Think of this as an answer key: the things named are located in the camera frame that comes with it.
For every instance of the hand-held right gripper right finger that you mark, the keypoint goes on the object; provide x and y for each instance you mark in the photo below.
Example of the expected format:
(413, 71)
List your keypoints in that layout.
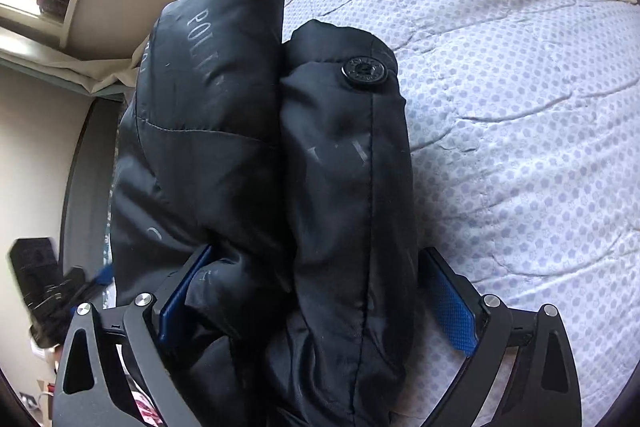
(452, 302)

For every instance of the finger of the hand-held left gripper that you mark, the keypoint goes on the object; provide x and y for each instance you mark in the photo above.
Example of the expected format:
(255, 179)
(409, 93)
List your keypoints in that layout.
(104, 277)

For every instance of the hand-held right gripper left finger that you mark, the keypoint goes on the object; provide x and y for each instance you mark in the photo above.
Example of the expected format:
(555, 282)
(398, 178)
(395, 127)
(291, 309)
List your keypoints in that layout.
(175, 302)

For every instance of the black padded jacket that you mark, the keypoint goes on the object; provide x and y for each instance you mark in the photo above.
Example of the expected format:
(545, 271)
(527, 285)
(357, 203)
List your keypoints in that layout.
(340, 187)

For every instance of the pink patterned cloth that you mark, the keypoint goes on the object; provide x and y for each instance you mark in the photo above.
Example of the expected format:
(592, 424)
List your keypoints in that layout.
(147, 409)

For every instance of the grey-green cloth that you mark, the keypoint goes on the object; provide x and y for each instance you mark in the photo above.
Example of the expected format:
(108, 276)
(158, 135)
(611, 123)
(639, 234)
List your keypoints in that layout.
(107, 93)

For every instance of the white quilted bed cover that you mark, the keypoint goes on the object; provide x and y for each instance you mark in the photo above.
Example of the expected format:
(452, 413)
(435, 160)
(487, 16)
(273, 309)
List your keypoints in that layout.
(500, 107)

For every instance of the beige cloth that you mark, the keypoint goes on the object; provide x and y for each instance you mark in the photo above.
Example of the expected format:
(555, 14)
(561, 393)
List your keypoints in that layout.
(100, 72)

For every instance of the cream window sill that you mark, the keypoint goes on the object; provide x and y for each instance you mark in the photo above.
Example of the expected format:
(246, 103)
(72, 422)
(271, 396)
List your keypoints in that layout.
(45, 42)

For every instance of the dark bed frame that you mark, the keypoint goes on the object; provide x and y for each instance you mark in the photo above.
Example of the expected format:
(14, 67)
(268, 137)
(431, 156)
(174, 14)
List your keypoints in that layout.
(90, 167)

